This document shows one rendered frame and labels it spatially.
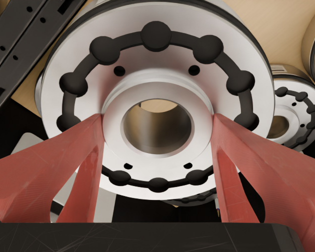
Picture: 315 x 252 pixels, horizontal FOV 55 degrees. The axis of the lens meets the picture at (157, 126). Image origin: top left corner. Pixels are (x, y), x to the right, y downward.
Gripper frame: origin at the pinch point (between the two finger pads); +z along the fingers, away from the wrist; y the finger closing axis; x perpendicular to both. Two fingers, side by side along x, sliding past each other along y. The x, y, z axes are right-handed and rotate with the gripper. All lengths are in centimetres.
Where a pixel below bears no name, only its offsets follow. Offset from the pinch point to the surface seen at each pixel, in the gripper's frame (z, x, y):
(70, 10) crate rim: 8.2, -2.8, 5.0
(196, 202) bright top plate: 15.2, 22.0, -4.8
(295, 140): 14.7, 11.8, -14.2
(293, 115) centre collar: 14.2, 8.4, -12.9
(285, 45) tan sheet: 17.8, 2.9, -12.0
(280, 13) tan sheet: 17.8, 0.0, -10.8
